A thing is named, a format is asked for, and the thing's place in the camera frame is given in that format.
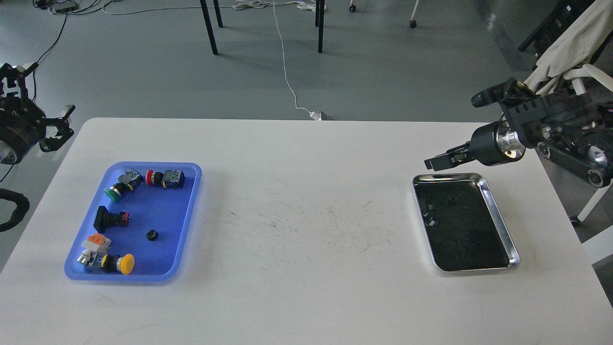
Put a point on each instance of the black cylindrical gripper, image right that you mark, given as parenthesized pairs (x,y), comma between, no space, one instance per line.
(492,144)

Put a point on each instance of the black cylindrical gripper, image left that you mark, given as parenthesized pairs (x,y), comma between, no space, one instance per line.
(20,130)

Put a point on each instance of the black robot arm, image right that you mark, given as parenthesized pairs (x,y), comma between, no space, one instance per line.
(569,130)

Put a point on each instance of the silver metal tray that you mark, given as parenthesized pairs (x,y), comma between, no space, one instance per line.
(470,237)

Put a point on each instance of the blue plastic tray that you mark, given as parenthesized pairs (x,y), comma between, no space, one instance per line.
(168,211)

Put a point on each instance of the orange white contact block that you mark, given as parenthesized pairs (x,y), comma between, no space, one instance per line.
(97,243)

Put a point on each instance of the beige cloth on chair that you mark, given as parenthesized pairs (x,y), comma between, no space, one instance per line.
(574,47)

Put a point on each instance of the black table leg right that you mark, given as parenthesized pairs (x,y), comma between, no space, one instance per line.
(319,17)

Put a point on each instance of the black table leg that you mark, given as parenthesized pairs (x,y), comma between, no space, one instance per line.
(319,17)
(208,22)

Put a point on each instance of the black table leg left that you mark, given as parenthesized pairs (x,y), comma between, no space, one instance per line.
(208,22)

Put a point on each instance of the green push button switch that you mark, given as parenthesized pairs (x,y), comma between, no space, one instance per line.
(126,182)

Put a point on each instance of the black push button switch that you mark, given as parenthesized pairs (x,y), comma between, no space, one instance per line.
(105,219)

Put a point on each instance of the red push button switch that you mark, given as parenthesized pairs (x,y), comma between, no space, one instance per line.
(173,179)

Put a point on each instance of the yellow push button switch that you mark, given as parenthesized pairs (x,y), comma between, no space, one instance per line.
(107,263)

